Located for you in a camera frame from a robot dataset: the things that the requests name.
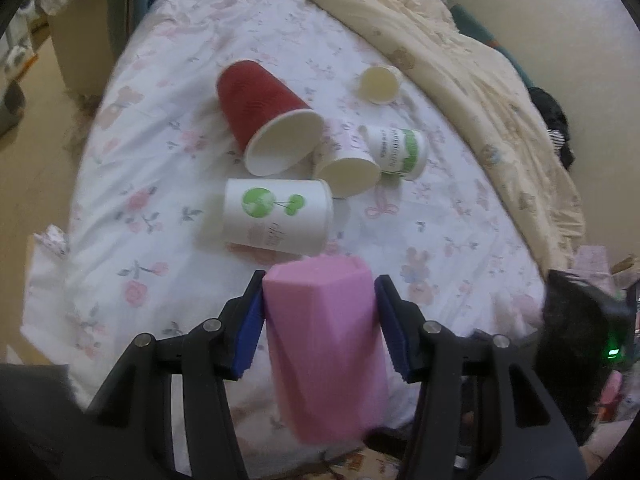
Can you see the white floral bedsheet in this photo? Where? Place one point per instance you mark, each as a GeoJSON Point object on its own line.
{"type": "Point", "coordinates": [200, 160]}

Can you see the white cup with green label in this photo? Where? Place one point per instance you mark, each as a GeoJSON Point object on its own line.
{"type": "Point", "coordinates": [400, 147]}

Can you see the pink faceted cup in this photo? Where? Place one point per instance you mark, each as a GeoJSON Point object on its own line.
{"type": "Point", "coordinates": [325, 345]}

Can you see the cardboard box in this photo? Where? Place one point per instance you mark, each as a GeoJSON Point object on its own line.
{"type": "Point", "coordinates": [80, 40]}

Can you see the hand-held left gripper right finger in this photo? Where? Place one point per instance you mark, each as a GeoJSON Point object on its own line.
{"type": "Point", "coordinates": [394, 329]}

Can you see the black clothing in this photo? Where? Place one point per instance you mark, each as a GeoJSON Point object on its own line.
{"type": "Point", "coordinates": [555, 125]}

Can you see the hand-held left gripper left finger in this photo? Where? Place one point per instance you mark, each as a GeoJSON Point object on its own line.
{"type": "Point", "coordinates": [248, 331]}

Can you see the white floral paper cup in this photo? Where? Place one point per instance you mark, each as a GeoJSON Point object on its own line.
{"type": "Point", "coordinates": [347, 165]}

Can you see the small cream paper cup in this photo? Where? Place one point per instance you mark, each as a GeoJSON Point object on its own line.
{"type": "Point", "coordinates": [380, 82]}

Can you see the red paper cup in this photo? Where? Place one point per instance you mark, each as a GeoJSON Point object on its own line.
{"type": "Point", "coordinates": [260, 105]}

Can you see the beige printed blanket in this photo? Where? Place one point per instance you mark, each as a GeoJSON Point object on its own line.
{"type": "Point", "coordinates": [450, 50]}

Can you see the white cup with green tree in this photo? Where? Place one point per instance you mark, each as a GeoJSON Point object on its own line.
{"type": "Point", "coordinates": [277, 215]}

